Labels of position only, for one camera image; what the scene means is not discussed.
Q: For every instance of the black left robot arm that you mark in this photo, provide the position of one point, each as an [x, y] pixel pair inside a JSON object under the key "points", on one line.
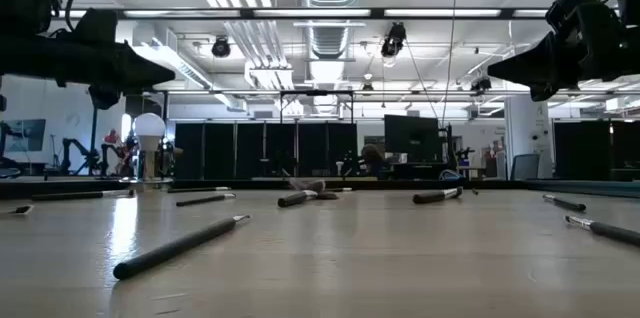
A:
{"points": [[25, 3]]}

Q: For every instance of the person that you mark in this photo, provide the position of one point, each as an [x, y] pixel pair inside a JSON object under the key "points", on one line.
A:
{"points": [[372, 158]]}

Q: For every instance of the black partition panels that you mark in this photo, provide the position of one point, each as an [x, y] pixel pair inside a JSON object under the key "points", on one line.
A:
{"points": [[582, 150], [225, 150]]}

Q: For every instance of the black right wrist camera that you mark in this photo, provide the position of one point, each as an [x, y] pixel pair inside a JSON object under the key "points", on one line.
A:
{"points": [[575, 8]]}

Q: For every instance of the white pillar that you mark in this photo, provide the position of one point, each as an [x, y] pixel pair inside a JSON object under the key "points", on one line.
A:
{"points": [[525, 128]]}

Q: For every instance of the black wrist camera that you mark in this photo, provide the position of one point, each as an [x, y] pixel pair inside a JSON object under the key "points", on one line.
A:
{"points": [[95, 25], [575, 8]]}

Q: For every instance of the black overhead light bar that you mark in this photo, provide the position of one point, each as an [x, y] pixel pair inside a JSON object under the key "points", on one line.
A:
{"points": [[377, 13]]}

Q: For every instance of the black background robot arm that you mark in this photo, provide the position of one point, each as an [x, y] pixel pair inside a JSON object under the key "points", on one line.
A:
{"points": [[75, 150]]}

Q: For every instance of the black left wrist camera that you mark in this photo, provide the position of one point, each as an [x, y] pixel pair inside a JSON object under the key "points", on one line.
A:
{"points": [[95, 25]]}

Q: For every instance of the black computer monitor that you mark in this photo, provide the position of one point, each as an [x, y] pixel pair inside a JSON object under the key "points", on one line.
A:
{"points": [[412, 138]]}

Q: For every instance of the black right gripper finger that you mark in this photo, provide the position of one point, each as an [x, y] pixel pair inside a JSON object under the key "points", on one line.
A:
{"points": [[535, 74], [530, 55]]}

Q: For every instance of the dark wall picture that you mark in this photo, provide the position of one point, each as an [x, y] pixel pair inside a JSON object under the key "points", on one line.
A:
{"points": [[22, 135]]}

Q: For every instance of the black ceiling spotlight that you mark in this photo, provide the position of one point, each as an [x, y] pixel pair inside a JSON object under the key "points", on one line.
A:
{"points": [[481, 83], [394, 40], [221, 47]]}

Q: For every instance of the grey office chair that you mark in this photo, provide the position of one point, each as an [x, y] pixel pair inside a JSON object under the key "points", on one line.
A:
{"points": [[525, 167]]}

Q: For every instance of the small flat grey plate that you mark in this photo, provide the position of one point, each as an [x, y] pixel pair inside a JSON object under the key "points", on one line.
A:
{"points": [[20, 210]]}

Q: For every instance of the black aluminium table frame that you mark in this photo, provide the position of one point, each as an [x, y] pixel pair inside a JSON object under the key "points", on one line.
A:
{"points": [[400, 184]]}

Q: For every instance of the red desk lamp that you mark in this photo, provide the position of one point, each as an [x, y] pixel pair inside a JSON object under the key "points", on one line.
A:
{"points": [[112, 137]]}

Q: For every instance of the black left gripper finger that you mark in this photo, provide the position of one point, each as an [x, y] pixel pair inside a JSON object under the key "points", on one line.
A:
{"points": [[140, 80], [137, 62]]}

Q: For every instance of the clear glass cup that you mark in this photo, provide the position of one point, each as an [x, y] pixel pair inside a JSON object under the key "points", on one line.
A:
{"points": [[149, 128]]}

